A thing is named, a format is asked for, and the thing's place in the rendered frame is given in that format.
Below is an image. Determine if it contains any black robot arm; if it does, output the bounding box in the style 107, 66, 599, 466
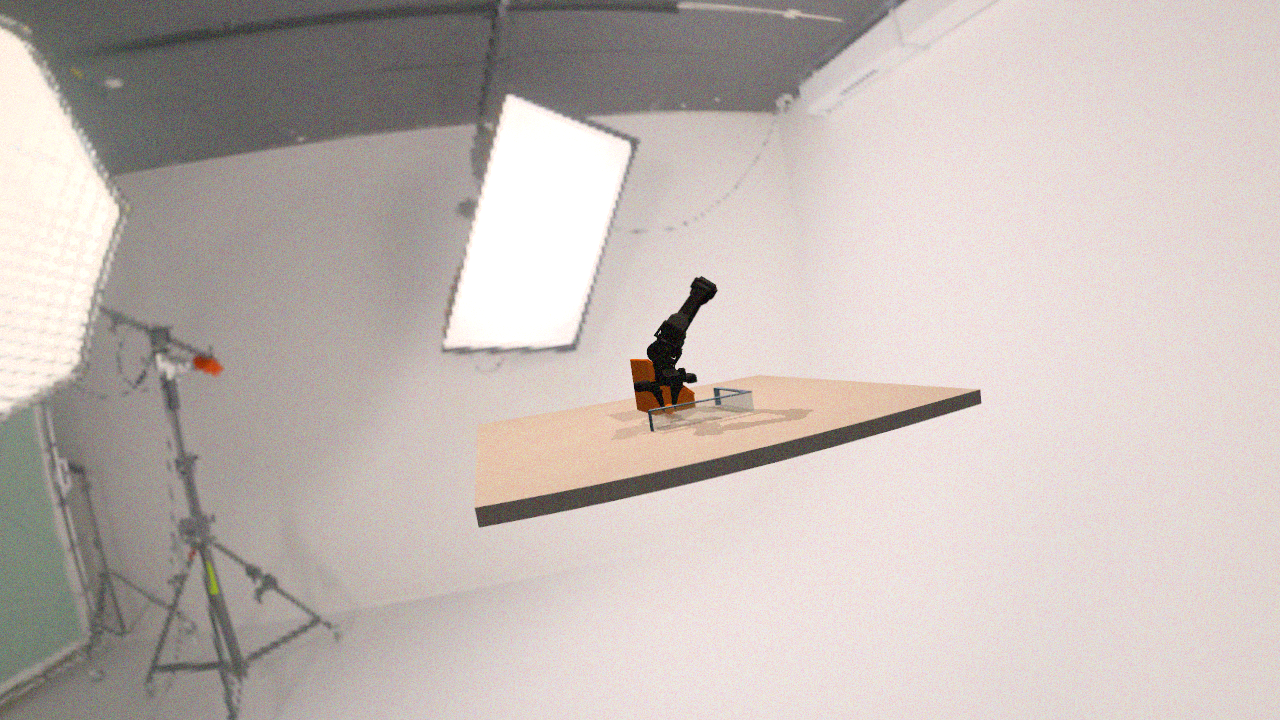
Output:
646, 277, 718, 387

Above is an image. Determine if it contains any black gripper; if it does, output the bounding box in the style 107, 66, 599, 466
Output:
634, 357, 698, 407

